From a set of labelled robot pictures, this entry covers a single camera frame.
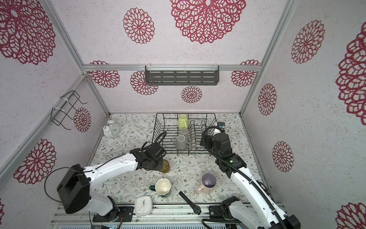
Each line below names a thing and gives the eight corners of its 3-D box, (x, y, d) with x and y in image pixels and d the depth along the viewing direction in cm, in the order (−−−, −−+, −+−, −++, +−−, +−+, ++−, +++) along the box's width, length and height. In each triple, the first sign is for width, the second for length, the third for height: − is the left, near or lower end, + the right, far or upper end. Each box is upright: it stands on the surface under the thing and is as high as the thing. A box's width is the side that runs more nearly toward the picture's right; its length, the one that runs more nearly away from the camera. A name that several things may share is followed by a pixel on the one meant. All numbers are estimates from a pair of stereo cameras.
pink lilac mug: (195, 195, 82) (197, 189, 73) (195, 179, 88) (196, 172, 79) (214, 195, 82) (218, 189, 73) (212, 179, 88) (215, 172, 79)
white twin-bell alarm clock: (108, 140, 106) (101, 130, 96) (115, 129, 112) (108, 119, 103) (114, 141, 105) (108, 131, 96) (121, 130, 112) (115, 120, 102)
